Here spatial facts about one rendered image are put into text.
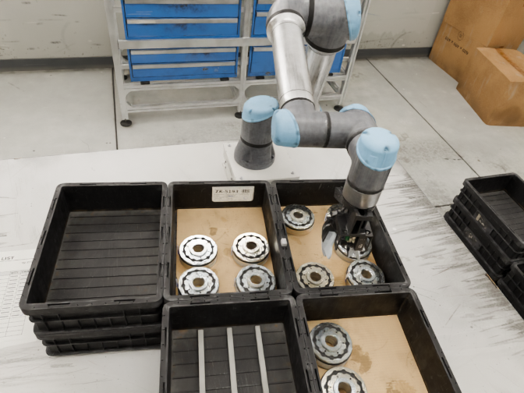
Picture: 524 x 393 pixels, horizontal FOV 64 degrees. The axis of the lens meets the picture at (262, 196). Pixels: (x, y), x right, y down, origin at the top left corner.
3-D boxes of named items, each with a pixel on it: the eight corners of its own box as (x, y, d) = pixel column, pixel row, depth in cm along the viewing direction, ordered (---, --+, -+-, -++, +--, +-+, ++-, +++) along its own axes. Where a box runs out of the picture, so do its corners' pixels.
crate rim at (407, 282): (268, 185, 127) (269, 179, 125) (362, 184, 132) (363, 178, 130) (292, 299, 99) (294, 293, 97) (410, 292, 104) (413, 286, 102)
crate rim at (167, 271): (168, 187, 122) (168, 181, 120) (268, 185, 127) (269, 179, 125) (163, 307, 94) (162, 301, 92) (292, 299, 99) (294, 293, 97)
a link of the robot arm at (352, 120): (323, 99, 88) (335, 129, 80) (374, 101, 89) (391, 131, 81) (316, 129, 93) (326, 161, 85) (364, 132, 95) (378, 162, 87)
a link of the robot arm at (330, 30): (272, 118, 151) (306, -24, 104) (312, 119, 153) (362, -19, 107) (274, 144, 145) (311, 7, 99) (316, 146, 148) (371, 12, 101)
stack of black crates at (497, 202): (426, 242, 221) (462, 178, 190) (472, 234, 229) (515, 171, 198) (472, 306, 194) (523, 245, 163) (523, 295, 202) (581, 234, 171)
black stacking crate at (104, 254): (67, 213, 124) (58, 184, 116) (169, 210, 129) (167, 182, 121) (33, 337, 96) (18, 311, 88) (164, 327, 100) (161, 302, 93)
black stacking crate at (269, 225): (170, 210, 129) (168, 182, 121) (264, 207, 133) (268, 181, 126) (166, 327, 101) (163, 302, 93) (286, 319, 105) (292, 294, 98)
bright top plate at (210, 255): (181, 235, 116) (181, 234, 115) (217, 236, 117) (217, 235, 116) (177, 264, 109) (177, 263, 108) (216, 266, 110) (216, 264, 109)
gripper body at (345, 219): (333, 252, 91) (346, 214, 83) (327, 223, 97) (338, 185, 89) (367, 253, 92) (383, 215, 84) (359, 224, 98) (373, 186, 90)
